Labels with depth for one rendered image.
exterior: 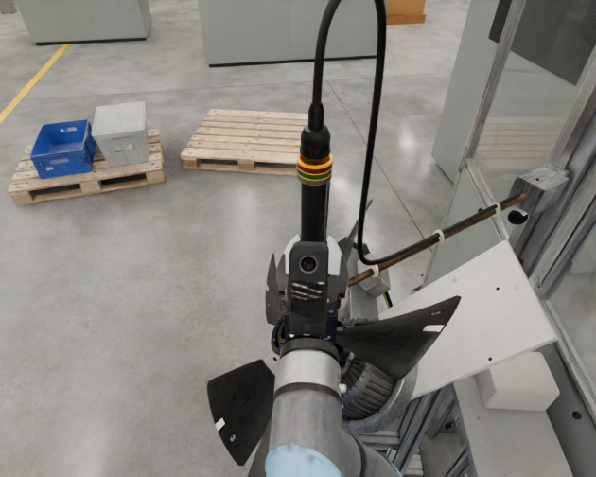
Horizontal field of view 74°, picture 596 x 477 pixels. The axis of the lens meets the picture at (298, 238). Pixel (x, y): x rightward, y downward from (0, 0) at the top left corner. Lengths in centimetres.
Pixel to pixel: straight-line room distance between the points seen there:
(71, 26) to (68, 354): 628
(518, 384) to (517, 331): 40
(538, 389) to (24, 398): 230
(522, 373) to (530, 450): 19
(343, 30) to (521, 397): 571
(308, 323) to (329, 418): 11
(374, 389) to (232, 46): 567
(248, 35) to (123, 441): 523
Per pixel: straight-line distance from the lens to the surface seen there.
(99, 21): 796
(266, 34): 621
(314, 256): 45
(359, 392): 93
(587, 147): 107
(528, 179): 102
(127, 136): 362
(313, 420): 42
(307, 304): 47
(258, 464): 85
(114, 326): 264
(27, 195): 390
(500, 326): 90
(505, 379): 125
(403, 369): 64
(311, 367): 45
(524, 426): 134
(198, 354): 237
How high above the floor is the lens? 196
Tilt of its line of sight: 42 degrees down
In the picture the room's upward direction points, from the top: straight up
